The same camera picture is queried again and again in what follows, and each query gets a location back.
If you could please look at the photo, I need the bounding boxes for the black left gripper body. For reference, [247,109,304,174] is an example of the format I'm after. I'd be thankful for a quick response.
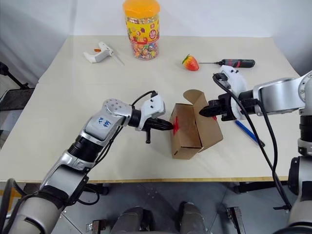
[143,117,163,145]

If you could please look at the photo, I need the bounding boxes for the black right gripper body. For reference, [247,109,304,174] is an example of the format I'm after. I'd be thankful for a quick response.
[208,93,241,122]

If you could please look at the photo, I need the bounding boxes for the red tape strip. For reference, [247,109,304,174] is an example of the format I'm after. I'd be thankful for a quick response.
[172,117,182,135]

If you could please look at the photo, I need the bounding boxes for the brown cardboard box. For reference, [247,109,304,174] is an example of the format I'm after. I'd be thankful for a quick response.
[169,89,224,160]

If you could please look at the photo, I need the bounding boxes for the blue pen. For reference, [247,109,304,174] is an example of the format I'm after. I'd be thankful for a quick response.
[235,120,265,147]

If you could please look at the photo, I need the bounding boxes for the black and red screwdriver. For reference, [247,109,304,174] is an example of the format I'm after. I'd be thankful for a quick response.
[199,58,255,68]

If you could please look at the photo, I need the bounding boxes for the toy strawberry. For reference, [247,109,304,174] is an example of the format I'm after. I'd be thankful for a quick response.
[181,54,200,72]

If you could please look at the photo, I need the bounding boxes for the black table leg with caster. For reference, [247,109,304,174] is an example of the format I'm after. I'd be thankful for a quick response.
[87,182,109,195]
[234,181,290,195]

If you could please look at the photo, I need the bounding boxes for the white glue gun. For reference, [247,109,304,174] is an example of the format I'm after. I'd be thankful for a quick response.
[83,41,125,66]

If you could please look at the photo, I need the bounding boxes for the candy jar with orange lid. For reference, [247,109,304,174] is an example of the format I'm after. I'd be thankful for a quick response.
[122,0,161,60]

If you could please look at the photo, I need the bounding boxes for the dark rounded shape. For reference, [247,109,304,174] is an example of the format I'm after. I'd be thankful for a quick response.
[114,206,147,234]
[179,201,208,234]

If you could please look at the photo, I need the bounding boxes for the brown metal foot block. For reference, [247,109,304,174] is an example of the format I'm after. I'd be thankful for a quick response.
[226,207,244,234]
[91,219,107,234]

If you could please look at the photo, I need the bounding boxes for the black mesh seat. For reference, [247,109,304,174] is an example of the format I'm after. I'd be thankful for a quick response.
[0,89,35,112]

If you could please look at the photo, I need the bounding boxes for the black tripod stand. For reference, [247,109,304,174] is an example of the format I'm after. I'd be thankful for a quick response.
[0,62,29,90]

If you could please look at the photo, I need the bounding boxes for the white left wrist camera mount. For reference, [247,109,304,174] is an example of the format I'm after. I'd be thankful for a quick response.
[136,94,166,132]

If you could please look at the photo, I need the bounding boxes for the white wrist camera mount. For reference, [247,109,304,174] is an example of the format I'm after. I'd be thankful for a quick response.
[214,65,248,120]
[136,94,166,132]

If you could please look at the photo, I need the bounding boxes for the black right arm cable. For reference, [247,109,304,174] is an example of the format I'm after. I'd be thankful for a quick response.
[213,73,293,212]

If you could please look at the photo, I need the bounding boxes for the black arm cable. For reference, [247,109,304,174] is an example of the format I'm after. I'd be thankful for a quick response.
[94,91,158,166]
[213,73,293,212]

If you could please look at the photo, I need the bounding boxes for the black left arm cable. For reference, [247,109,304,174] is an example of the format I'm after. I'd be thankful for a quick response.
[94,91,158,166]

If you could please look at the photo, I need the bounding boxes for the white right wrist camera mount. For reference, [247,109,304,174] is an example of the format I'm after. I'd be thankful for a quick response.
[214,65,248,120]

